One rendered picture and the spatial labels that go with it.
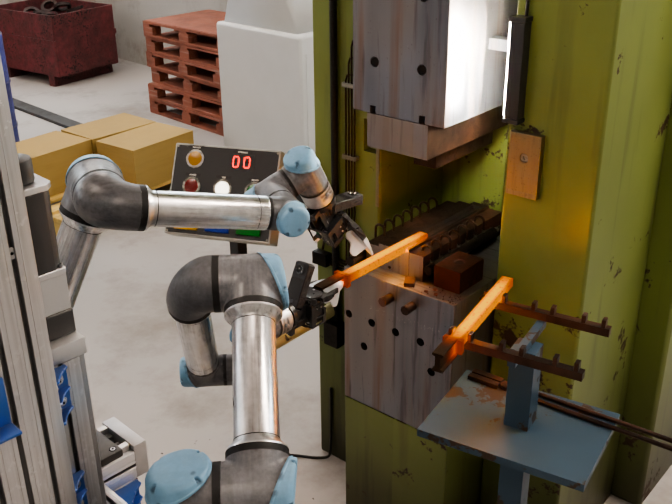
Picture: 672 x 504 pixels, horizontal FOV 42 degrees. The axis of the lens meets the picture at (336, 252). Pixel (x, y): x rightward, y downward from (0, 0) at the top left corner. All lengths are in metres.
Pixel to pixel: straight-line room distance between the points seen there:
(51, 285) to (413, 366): 1.26
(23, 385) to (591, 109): 1.42
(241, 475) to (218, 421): 1.92
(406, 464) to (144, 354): 1.61
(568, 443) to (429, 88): 0.92
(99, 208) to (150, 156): 3.64
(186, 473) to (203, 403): 2.03
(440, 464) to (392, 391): 0.25
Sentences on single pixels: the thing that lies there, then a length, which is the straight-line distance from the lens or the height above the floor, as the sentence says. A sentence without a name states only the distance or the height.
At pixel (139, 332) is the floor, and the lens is 4.13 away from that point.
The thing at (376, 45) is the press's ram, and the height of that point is 1.55.
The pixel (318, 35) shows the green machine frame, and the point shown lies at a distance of 2.64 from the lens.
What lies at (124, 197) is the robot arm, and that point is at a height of 1.39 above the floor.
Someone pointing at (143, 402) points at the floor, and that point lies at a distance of 3.64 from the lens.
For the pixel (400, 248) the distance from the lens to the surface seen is 2.42.
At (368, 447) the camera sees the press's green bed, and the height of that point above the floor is 0.32.
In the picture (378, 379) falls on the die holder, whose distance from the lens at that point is 2.62.
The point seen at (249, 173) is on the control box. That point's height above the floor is 1.14.
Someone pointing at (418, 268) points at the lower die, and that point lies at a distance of 2.43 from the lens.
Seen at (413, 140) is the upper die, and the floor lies 1.32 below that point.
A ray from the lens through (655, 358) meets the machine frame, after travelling 2.88.
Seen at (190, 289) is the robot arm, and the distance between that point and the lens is 1.73.
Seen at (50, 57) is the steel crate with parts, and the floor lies 0.28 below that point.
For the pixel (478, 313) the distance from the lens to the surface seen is 2.05.
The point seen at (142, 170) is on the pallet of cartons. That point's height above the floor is 0.26.
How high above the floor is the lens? 2.02
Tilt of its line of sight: 25 degrees down
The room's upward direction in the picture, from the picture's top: 1 degrees counter-clockwise
